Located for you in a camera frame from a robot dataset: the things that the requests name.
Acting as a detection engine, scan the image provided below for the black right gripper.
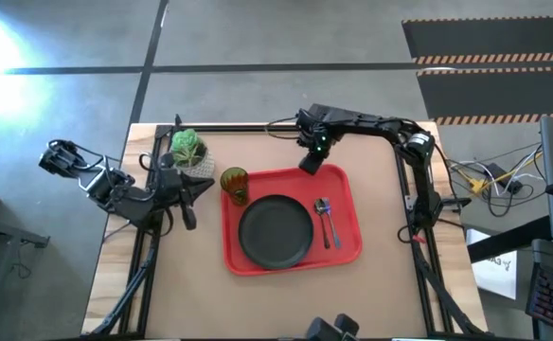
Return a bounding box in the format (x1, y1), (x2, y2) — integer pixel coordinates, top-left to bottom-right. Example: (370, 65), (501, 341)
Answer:
(295, 105), (339, 176)

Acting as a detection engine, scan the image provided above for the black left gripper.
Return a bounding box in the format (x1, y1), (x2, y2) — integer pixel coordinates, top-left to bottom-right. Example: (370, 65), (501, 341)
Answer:
(154, 152), (216, 232)

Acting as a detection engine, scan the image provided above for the iridescent blue fork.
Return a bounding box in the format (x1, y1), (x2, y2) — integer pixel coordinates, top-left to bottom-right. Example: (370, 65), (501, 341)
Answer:
(322, 197), (343, 250)

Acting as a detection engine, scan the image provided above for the dark metal spoon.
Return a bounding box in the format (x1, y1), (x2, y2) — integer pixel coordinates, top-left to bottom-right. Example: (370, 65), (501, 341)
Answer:
(313, 197), (332, 250)

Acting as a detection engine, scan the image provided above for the black round plate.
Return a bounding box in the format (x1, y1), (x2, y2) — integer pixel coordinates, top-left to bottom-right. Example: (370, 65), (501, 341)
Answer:
(237, 193), (314, 271)

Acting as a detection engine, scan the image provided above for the red plastic tray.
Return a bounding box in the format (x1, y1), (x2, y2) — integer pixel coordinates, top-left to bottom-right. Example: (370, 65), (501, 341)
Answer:
(220, 163), (364, 278)

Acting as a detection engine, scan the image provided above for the black box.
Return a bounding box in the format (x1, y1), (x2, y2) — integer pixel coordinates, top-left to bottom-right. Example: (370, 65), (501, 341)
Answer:
(307, 102), (356, 119)

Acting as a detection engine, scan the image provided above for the succulent in white patterned pot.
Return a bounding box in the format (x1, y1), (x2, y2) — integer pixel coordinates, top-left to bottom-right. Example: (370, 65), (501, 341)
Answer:
(168, 127), (216, 180)

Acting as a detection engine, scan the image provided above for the tan table mat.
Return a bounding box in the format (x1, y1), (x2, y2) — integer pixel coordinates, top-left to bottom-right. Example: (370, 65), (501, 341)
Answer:
(144, 130), (429, 339)

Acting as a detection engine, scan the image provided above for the black power adapter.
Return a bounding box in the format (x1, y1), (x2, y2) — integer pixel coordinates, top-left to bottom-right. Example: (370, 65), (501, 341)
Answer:
(487, 163), (524, 195)

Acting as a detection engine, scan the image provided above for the black hazard-striped floor mat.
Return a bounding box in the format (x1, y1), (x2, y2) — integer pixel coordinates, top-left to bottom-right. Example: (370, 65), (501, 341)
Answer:
(416, 65), (553, 126)
(401, 16), (553, 65)

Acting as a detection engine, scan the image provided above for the black desk beam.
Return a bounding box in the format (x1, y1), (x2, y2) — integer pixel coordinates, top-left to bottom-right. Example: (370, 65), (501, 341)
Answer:
(465, 215), (553, 264)

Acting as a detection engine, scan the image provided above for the white paper bag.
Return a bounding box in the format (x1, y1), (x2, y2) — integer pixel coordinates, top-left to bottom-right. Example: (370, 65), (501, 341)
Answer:
(465, 229), (519, 301)

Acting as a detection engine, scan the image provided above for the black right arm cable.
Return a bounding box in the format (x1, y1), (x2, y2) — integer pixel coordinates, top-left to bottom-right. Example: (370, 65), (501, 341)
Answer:
(263, 116), (302, 141)

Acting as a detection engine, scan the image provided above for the black aluminium table frame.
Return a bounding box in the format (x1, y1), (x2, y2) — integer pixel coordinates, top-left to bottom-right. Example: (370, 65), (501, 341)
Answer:
(81, 121), (489, 340)

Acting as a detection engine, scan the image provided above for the yellow cable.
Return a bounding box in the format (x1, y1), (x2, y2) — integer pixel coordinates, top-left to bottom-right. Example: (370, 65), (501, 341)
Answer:
(463, 151), (545, 190)

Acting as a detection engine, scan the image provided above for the black leader arm handle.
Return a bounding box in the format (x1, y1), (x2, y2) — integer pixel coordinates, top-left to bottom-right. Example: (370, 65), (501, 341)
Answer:
(304, 312), (361, 341)

